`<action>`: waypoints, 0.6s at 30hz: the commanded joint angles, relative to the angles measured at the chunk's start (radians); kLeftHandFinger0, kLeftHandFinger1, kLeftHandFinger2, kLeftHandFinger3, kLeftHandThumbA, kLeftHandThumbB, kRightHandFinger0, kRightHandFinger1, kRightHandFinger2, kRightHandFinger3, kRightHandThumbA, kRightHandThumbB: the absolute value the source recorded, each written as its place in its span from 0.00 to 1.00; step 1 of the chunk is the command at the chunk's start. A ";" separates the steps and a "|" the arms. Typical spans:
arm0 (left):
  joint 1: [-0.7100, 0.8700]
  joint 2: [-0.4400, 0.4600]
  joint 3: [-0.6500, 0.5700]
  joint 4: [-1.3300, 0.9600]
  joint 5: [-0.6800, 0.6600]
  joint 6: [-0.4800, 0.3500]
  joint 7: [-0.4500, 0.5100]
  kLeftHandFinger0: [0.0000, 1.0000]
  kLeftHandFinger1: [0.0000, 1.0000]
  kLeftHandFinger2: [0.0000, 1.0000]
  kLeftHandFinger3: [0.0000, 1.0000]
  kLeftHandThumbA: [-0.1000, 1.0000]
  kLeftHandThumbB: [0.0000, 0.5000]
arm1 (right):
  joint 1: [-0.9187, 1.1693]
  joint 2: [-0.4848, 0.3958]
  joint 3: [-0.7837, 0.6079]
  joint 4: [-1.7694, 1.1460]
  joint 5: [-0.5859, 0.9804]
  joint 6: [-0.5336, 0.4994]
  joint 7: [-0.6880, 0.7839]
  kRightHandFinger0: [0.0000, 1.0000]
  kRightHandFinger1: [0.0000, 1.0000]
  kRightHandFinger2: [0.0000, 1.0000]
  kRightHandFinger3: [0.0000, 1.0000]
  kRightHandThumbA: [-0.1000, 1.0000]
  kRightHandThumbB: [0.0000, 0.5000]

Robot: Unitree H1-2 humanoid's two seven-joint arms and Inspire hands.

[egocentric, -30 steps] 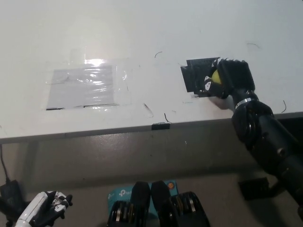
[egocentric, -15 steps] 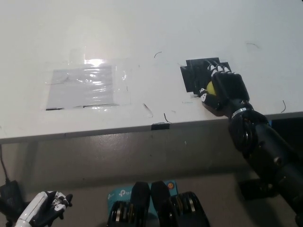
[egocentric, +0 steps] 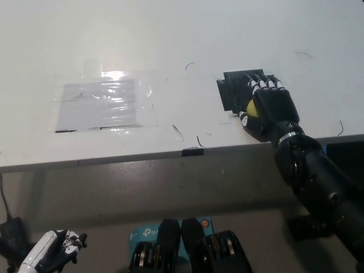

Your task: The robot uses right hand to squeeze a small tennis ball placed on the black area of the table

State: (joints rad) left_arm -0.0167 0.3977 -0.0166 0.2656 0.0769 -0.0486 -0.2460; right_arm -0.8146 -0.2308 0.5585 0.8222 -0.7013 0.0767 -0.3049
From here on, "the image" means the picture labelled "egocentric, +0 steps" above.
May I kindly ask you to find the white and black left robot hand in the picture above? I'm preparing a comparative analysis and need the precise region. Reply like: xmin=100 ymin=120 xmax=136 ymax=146
xmin=20 ymin=229 xmax=88 ymax=273

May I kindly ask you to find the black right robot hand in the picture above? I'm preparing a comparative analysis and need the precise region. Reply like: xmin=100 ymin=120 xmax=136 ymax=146
xmin=238 ymin=72 xmax=304 ymax=145

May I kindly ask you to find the yellow and orange tennis ball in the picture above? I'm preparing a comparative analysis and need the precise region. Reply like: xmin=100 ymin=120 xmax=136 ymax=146
xmin=245 ymin=99 xmax=260 ymax=118

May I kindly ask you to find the black power adapter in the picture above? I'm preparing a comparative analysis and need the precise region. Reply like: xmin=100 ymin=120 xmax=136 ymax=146
xmin=0 ymin=216 xmax=29 ymax=251

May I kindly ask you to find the black tape patch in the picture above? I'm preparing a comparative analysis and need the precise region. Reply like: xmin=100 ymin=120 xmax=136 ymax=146
xmin=216 ymin=68 xmax=281 ymax=113

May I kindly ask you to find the white table leg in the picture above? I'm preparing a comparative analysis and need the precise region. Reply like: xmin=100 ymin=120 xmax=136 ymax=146
xmin=27 ymin=170 xmax=48 ymax=228

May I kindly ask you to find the teal router box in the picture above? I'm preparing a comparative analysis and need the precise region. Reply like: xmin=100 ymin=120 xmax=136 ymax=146
xmin=129 ymin=216 xmax=213 ymax=260

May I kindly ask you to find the black floor plate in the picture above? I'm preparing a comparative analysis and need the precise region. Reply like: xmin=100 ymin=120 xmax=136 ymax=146
xmin=286 ymin=214 xmax=336 ymax=242

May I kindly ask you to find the clear plastic taped sheet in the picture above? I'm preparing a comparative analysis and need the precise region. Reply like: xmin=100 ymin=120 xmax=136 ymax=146
xmin=54 ymin=78 xmax=144 ymax=133

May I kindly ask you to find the black cable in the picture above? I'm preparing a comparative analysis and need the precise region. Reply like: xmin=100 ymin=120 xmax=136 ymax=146
xmin=0 ymin=173 xmax=14 ymax=221

